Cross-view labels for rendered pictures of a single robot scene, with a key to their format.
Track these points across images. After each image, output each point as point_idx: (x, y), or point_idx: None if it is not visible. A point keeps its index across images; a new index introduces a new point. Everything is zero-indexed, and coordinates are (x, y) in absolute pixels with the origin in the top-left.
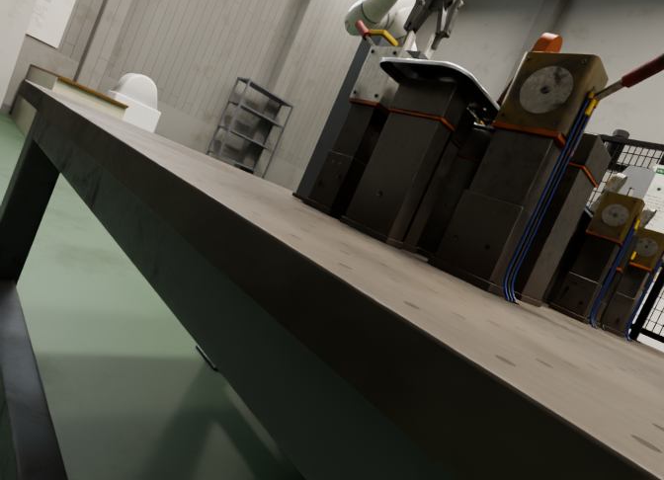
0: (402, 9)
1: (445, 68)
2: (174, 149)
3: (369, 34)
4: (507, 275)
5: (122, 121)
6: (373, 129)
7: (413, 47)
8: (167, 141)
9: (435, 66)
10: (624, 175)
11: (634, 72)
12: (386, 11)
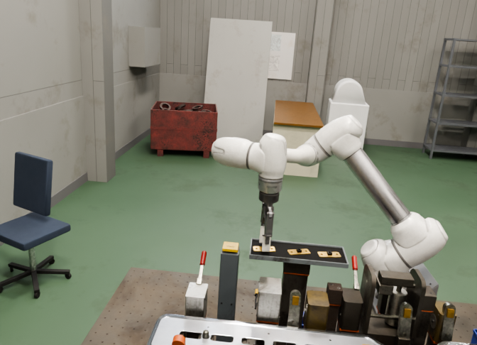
0: (335, 141)
1: (157, 340)
2: (127, 340)
3: (201, 263)
4: None
5: (154, 290)
6: (192, 334)
7: (360, 163)
8: (168, 302)
9: (157, 336)
10: None
11: None
12: (304, 163)
